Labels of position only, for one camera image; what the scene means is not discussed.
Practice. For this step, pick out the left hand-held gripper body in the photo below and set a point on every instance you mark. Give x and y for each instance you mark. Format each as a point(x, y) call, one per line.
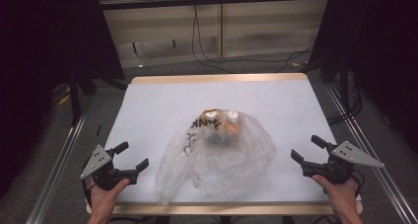
point(98, 164)

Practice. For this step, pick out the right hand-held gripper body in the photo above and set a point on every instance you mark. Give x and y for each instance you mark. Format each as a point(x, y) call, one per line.
point(343, 161)

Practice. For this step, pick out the white-capped orange bottle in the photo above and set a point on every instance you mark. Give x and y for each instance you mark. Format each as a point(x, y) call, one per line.
point(233, 121)

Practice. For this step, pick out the clear plastic bag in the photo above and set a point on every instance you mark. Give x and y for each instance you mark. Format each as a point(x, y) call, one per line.
point(223, 161)

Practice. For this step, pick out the white-capped yellow bottle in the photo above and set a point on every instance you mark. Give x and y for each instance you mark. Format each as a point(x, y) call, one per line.
point(210, 116)

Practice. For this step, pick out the person's right hand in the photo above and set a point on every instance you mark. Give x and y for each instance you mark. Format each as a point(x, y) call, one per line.
point(338, 194)

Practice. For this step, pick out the person's left hand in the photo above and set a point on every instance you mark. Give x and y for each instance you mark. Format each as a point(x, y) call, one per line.
point(106, 197)

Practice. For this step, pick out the small black stick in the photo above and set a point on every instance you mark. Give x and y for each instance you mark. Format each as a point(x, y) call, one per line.
point(99, 130)

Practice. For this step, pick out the white table mat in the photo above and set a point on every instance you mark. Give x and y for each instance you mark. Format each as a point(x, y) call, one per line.
point(157, 118)

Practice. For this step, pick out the black metal stand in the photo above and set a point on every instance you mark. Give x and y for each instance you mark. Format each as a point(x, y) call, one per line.
point(344, 86)
point(75, 99)

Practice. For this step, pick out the black curtain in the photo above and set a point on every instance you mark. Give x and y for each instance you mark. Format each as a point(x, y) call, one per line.
point(378, 53)
point(39, 53)

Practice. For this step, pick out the black horizontal bar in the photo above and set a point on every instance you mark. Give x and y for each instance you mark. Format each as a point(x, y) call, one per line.
point(210, 1)

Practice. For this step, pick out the metal floor rail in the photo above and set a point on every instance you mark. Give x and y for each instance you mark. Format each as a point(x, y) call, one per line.
point(387, 181)
point(55, 171)

